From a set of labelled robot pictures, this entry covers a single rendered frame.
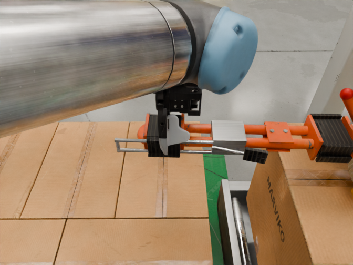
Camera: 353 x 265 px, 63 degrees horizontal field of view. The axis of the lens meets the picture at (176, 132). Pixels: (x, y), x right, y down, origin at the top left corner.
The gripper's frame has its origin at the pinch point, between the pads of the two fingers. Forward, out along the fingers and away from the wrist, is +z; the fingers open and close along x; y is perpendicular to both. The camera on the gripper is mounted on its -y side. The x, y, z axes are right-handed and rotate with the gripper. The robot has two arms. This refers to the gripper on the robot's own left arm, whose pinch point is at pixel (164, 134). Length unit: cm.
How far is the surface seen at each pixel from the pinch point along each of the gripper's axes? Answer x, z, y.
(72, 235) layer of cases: 8, 67, -40
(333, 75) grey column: 99, 50, 90
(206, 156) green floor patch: 97, 121, 22
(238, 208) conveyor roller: 22, 66, 28
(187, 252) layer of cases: 3, 67, 7
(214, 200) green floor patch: 59, 121, 26
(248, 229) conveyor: 15, 73, 33
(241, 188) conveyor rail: 29, 62, 30
